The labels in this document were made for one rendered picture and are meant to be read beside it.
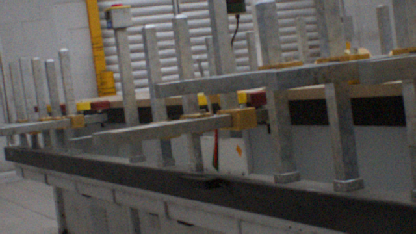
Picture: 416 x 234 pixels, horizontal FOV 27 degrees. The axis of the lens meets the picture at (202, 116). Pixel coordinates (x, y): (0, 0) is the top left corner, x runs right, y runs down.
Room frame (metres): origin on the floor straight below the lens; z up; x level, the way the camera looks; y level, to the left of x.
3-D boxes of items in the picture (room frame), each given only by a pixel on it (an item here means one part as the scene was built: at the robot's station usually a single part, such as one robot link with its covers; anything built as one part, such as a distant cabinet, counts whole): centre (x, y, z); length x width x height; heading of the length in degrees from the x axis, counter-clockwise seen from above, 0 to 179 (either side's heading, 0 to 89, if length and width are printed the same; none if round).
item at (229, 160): (2.20, -0.04, 0.75); 0.26 x 0.01 x 0.10; 24
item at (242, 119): (2.17, -0.08, 0.85); 0.14 x 0.06 x 0.05; 24
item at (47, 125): (3.49, 0.60, 0.84); 0.43 x 0.03 x 0.04; 114
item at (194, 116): (2.39, 0.02, 0.84); 0.14 x 0.06 x 0.05; 24
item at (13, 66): (4.47, 0.94, 0.91); 0.04 x 0.04 x 0.48; 24
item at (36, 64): (4.01, 0.73, 0.90); 0.04 x 0.04 x 0.48; 24
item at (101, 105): (3.57, 0.41, 0.85); 0.08 x 0.08 x 0.11
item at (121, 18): (2.88, 0.23, 1.18); 0.07 x 0.07 x 0.08; 24
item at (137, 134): (2.10, 0.01, 0.84); 0.43 x 0.03 x 0.04; 114
